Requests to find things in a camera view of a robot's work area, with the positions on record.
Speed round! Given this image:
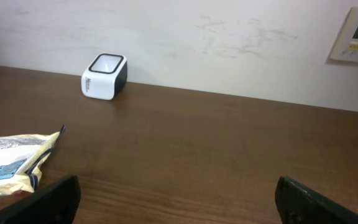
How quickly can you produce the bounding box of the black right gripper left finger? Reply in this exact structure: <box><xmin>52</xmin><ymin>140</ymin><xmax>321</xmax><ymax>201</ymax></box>
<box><xmin>0</xmin><ymin>175</ymin><xmax>81</xmax><ymax>224</ymax></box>

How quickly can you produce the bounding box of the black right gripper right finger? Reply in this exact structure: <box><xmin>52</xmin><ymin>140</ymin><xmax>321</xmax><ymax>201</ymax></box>
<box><xmin>275</xmin><ymin>176</ymin><xmax>358</xmax><ymax>224</ymax></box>

